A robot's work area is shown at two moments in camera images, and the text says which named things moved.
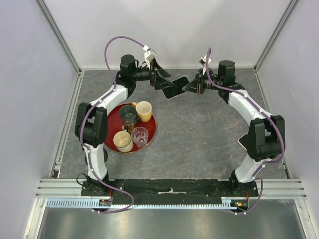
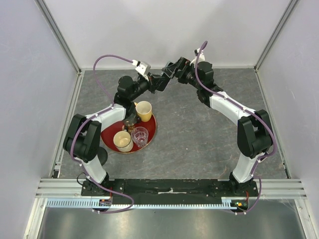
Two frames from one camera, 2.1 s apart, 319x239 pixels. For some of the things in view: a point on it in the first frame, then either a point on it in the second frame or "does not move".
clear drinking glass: (139, 135) does not move
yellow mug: (144, 109) does not move
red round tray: (114, 126) does not move
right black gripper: (197, 85) to (184, 64)
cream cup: (122, 141) does not move
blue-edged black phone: (177, 88) to (169, 70)
